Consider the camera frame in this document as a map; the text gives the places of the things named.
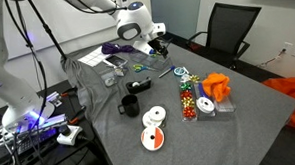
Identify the black tripod stand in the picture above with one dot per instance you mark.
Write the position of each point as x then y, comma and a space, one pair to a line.
48, 30

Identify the light blue ribbon spool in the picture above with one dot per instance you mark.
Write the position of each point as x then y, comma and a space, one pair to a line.
179, 71

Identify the black mesh office chair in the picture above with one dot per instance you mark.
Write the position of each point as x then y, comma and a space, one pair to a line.
230, 25

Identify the blue capped marker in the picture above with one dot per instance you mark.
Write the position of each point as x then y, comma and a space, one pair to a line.
167, 71

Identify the clear package white disc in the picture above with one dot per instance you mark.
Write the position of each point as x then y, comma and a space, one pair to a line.
109, 80

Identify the clear plastic organizer container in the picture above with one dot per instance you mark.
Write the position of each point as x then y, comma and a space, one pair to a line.
153, 62

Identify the loose yellow gift bows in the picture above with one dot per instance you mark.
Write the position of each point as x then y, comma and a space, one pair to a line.
192, 78

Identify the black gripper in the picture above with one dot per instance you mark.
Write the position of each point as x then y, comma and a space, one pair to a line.
157, 43

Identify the white box black knob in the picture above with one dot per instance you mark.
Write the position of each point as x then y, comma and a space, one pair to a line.
68, 134

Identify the orange cloth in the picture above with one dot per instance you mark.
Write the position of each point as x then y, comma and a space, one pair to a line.
216, 86

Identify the clear box of gift bows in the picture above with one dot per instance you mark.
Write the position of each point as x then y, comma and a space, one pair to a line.
188, 102

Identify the white label sheet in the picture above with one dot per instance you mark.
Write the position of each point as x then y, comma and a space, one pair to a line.
93, 57

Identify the silver metal clamp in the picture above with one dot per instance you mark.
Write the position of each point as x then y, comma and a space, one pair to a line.
54, 98

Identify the red and white ribbon spool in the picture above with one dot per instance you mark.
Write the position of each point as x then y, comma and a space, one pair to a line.
152, 139

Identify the black mug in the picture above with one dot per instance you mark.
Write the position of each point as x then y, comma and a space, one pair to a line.
131, 106

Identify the black tape dispenser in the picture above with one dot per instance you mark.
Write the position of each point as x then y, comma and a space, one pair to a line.
138, 86

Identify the clear plastic box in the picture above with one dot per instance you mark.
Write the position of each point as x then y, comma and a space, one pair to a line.
226, 105

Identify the grey tablecloth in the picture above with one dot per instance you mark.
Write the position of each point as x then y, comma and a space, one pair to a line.
206, 140

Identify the purple cloth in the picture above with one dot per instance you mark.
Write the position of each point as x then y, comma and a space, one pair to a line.
116, 48

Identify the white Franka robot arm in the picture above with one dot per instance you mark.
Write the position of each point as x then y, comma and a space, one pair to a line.
7, 82

